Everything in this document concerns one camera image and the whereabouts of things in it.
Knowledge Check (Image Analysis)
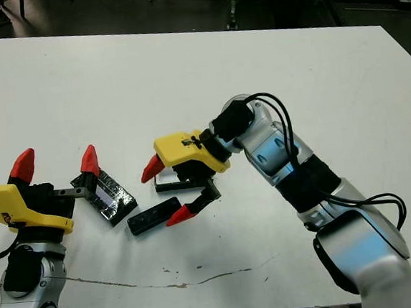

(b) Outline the black box with white insert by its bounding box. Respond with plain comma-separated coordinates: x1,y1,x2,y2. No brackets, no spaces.
152,166,209,195

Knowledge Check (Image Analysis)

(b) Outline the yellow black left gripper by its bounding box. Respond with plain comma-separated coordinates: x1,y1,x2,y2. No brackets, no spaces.
0,142,106,248

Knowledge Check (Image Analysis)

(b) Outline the metal pole with caster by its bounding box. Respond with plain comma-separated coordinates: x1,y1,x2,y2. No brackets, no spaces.
224,0,242,30

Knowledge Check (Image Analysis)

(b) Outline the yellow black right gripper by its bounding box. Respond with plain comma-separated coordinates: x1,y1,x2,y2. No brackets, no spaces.
137,126,237,229

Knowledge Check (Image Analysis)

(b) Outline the glossy black box lid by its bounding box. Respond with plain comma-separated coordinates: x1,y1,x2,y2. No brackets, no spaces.
69,169,141,230

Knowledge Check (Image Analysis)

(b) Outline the slim black camera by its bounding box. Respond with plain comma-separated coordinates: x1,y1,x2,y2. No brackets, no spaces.
126,196,183,238

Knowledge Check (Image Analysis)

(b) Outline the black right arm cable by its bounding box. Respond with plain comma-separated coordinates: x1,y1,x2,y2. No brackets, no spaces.
241,80,410,244

